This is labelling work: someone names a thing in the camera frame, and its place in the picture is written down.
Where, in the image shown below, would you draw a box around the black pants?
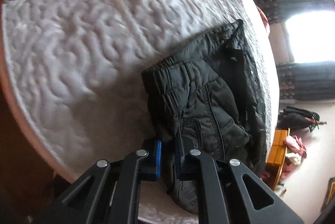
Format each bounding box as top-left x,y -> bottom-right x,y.
141,19 -> 267,214

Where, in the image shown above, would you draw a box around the wooden dresser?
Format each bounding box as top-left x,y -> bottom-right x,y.
263,129 -> 290,190

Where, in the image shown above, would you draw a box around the pink clothes pile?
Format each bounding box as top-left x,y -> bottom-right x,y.
281,135 -> 307,179

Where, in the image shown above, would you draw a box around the coat rack with dark coats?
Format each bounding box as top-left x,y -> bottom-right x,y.
277,106 -> 327,132

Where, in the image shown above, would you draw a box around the grey quilted bedspread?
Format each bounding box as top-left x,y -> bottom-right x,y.
1,0 -> 279,182

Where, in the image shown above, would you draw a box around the dark patterned curtains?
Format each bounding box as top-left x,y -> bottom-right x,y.
254,0 -> 334,101

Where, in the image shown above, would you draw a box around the framed wall picture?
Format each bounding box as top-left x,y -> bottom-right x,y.
321,177 -> 335,211

